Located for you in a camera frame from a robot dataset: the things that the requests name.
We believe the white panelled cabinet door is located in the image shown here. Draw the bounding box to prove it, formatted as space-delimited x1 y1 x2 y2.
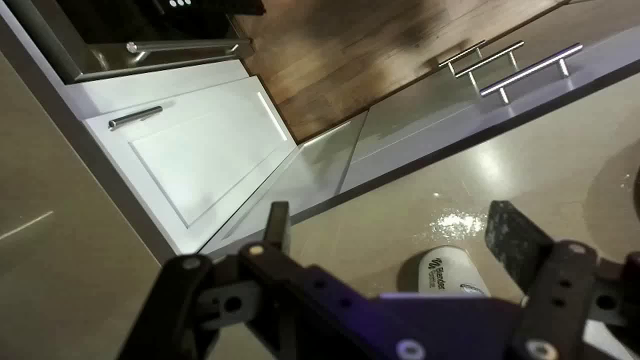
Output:
83 74 299 256

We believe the silver drawer bar handle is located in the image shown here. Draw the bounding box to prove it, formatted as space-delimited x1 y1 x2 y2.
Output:
454 38 525 93
438 40 488 76
477 43 585 107

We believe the plain white cabinet door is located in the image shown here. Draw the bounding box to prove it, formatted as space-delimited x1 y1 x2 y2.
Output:
197 110 370 259

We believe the steel oven handle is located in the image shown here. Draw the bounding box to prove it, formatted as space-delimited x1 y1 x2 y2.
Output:
123 38 241 57

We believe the built-in steel oven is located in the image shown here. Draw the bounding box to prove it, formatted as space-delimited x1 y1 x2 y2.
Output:
0 0 267 86

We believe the silver cabinet door handle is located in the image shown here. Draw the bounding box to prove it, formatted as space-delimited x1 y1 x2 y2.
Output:
106 105 165 133

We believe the white drawer cabinet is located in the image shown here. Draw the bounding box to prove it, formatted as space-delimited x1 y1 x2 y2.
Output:
337 0 640 197

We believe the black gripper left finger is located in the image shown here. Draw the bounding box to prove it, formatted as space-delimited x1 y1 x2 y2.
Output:
118 200 376 360

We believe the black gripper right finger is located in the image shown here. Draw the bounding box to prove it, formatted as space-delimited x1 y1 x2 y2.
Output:
483 198 640 360

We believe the small shaker cup black lid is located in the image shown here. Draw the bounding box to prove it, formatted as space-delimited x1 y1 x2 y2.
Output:
398 246 493 301

